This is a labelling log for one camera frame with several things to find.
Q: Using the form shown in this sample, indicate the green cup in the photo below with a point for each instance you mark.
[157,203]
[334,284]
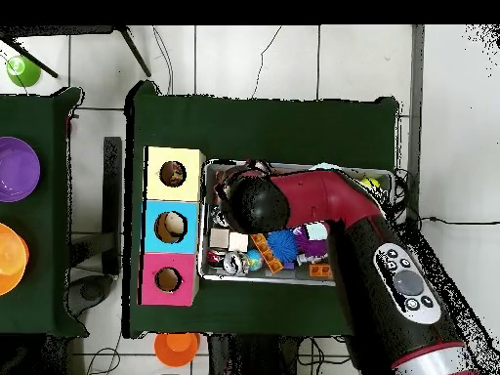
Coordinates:
[23,72]

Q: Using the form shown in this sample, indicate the black tripod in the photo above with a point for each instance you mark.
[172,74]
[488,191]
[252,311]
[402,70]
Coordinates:
[134,52]

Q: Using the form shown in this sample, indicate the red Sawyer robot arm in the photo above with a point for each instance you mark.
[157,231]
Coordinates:
[324,195]

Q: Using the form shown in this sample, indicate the wooden box with three holes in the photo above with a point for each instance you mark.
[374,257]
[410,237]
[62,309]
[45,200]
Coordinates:
[191,234]

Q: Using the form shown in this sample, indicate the yellow ball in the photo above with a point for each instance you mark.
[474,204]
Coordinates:
[371,182]

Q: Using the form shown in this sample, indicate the blue spiky ball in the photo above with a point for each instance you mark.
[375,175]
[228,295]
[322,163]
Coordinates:
[282,245]

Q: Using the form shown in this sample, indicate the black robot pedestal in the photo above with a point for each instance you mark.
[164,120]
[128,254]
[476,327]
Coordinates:
[250,355]

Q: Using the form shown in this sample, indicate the black upright panel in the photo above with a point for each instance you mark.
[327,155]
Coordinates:
[112,195]

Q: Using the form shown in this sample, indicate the orange cup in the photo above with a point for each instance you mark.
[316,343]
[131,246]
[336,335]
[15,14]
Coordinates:
[175,349]

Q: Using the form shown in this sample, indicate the purple bowl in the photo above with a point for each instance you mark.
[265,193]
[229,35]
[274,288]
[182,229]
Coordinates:
[17,170]

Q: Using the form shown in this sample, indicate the purple spiky ball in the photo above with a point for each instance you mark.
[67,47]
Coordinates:
[312,246]

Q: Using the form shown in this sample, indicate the orange plastic grid block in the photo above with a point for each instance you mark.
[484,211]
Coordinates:
[267,254]
[320,270]

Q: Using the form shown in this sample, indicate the dark green side tablecloth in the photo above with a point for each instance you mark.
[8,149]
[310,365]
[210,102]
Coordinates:
[43,117]

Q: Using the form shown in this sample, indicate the silver mesh bin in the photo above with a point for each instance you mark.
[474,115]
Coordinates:
[234,278]

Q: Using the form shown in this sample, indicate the orange bowl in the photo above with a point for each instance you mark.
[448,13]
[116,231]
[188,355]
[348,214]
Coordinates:
[11,258]

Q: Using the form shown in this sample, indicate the globe print ball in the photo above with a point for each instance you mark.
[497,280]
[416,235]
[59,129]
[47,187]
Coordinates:
[255,259]

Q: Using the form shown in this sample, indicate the crushed silver can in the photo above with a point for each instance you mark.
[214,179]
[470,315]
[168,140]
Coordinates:
[235,263]

